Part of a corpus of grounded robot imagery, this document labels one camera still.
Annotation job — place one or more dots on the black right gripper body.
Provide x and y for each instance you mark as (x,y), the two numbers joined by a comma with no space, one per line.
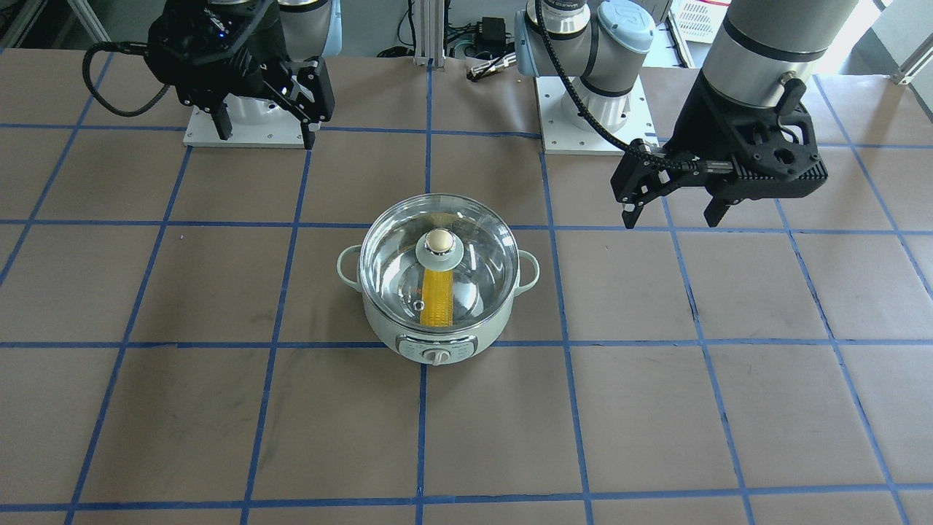
(256,75)

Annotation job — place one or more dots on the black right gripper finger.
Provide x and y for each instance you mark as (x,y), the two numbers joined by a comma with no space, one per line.
(222,121)
(308,134)

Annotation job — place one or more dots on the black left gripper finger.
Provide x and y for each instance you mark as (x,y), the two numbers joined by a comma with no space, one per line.
(716,210)
(631,212)

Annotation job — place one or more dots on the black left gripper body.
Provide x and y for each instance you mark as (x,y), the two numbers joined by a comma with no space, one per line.
(691,137)

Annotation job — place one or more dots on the glass pot lid with knob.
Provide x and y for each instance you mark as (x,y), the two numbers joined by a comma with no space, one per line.
(440,232)

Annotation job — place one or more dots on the yellow corn cob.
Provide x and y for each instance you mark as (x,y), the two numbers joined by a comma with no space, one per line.
(437,298)

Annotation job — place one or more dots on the pale green electric pot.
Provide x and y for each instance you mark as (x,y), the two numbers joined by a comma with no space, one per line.
(432,348)

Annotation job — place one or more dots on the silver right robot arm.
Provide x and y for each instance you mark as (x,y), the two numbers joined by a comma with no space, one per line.
(253,72)

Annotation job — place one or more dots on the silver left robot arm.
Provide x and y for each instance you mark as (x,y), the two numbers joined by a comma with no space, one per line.
(758,45)

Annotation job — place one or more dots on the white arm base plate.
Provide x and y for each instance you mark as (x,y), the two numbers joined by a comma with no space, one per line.
(565,132)
(264,128)

